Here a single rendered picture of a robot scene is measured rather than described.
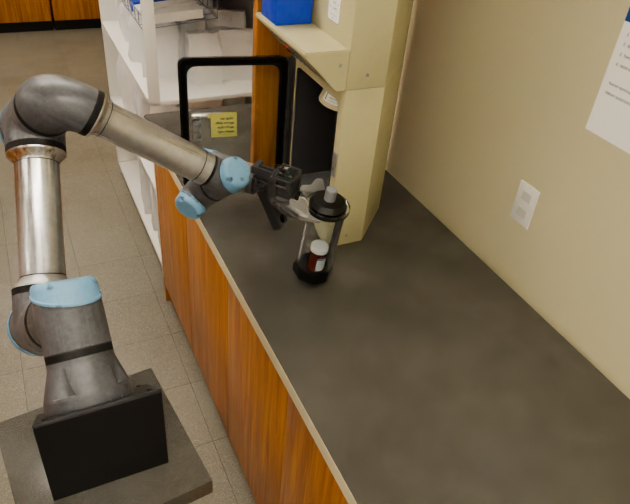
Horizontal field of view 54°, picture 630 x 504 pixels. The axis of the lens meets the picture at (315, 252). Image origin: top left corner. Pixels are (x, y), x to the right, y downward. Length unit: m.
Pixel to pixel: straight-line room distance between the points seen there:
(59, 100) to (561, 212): 1.16
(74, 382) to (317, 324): 0.63
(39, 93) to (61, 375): 0.53
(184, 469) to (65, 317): 0.37
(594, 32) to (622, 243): 0.46
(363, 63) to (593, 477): 1.03
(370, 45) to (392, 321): 0.67
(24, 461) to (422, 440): 0.77
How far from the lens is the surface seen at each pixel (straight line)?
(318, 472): 1.49
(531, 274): 1.77
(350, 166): 1.67
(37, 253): 1.32
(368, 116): 1.62
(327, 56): 1.50
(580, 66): 1.57
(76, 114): 1.30
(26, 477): 1.32
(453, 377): 1.48
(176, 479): 1.26
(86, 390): 1.14
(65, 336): 1.15
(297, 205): 1.49
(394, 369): 1.46
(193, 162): 1.37
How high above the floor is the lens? 1.99
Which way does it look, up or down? 36 degrees down
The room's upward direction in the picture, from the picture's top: 6 degrees clockwise
